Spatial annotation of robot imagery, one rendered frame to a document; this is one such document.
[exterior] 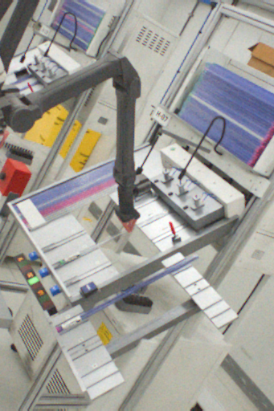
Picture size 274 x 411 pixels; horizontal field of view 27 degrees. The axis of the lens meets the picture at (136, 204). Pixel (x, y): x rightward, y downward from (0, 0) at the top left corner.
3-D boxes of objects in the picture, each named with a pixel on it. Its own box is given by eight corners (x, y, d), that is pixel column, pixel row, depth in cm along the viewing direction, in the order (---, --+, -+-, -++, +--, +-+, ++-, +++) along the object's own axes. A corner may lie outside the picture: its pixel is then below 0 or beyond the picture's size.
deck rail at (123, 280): (75, 314, 197) (71, 303, 193) (72, 311, 198) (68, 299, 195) (240, 228, 218) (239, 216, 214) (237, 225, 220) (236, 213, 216)
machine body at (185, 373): (54, 453, 231) (126, 333, 216) (1, 339, 282) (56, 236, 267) (165, 446, 273) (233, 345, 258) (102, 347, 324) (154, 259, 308)
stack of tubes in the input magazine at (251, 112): (249, 166, 208) (289, 101, 202) (175, 115, 245) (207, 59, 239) (269, 175, 216) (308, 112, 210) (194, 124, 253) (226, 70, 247)
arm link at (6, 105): (-13, 101, 161) (-5, 109, 158) (20, 91, 165) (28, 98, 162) (-7, 129, 167) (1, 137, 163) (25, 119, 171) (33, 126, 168)
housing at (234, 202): (229, 232, 219) (226, 204, 210) (163, 175, 255) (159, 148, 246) (245, 223, 221) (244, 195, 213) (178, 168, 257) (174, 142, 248)
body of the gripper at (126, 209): (128, 205, 220) (126, 189, 215) (141, 217, 212) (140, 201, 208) (113, 210, 217) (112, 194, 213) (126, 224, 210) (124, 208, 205)
